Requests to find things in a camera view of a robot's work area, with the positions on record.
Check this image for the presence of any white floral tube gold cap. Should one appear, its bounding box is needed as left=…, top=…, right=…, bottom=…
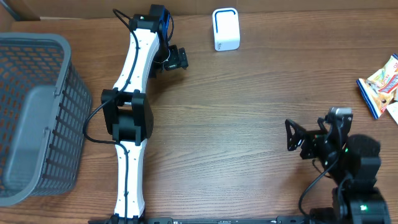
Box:
left=386, top=101, right=398, bottom=124

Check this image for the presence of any yellow snack bag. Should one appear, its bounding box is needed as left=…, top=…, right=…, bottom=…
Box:
left=356, top=54, right=397, bottom=119

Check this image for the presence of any white barcode scanner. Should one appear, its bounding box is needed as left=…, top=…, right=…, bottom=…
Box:
left=212, top=7, right=241, bottom=52

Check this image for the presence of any grey plastic shopping basket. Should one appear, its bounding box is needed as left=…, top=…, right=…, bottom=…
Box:
left=1, top=32, right=93, bottom=207

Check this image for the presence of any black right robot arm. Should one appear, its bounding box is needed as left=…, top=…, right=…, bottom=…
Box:
left=285, top=114, right=391, bottom=224

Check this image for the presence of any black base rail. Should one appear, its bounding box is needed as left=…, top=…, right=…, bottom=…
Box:
left=88, top=216, right=366, bottom=224

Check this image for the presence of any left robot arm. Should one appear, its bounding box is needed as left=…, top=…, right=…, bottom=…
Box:
left=101, top=4, right=188, bottom=223

